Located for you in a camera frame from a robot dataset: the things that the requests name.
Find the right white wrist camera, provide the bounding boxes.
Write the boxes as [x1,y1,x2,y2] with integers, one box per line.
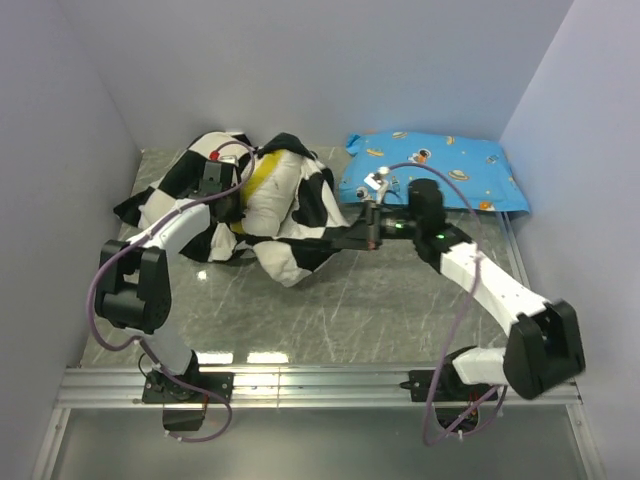
[364,166,391,205]

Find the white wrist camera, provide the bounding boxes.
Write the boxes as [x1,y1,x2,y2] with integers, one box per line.
[364,166,391,205]
[209,150,238,167]

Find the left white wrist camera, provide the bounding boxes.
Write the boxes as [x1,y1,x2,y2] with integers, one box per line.
[209,150,238,167]

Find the blue space print pillow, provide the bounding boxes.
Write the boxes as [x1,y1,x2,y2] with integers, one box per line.
[338,131,530,212]

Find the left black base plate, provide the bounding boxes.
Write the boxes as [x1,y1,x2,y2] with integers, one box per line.
[142,371,234,404]

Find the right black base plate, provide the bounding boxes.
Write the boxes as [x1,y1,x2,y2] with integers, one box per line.
[398,367,501,404]

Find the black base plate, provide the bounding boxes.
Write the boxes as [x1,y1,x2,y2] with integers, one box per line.
[398,367,501,404]
[142,371,234,404]

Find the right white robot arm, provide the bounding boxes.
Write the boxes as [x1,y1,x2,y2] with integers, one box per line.
[293,179,586,400]

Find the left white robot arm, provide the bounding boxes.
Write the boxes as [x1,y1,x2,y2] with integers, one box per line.
[87,156,242,402]

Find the cream yellow pillow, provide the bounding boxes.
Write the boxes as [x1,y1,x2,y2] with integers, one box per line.
[230,149,306,237]

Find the black white checkered pillowcase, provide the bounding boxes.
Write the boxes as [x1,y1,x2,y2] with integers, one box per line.
[113,131,349,287]

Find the aluminium mounting rail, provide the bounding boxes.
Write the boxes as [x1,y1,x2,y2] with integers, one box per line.
[54,364,584,409]

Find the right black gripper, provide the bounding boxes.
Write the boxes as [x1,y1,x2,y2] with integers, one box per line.
[333,200,423,251]

